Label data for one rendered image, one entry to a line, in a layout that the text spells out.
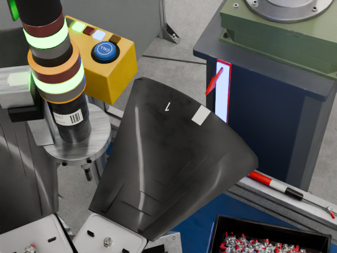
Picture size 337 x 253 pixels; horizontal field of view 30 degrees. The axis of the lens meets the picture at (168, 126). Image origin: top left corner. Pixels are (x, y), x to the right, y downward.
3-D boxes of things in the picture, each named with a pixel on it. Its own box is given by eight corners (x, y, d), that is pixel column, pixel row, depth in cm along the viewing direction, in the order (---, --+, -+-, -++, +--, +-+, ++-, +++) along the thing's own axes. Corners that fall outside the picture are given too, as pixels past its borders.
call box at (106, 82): (47, 81, 128) (35, 46, 120) (74, 48, 133) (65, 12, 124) (113, 111, 123) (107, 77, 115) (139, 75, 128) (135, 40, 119)
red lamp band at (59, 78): (29, 86, 53) (26, 77, 52) (31, 47, 55) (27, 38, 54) (81, 81, 53) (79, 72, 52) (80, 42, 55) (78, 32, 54)
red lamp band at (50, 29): (21, 39, 49) (17, 28, 48) (23, 8, 50) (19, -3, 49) (65, 35, 49) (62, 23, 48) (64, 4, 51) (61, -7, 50)
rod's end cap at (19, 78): (6, 86, 54) (29, 84, 54) (7, 69, 55) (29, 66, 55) (11, 100, 56) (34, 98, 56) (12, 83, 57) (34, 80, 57)
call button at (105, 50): (91, 57, 118) (90, 51, 117) (102, 43, 120) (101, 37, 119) (109, 65, 117) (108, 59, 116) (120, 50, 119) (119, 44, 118)
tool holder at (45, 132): (21, 172, 61) (-7, 113, 53) (23, 114, 65) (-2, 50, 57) (114, 162, 61) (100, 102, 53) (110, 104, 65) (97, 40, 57)
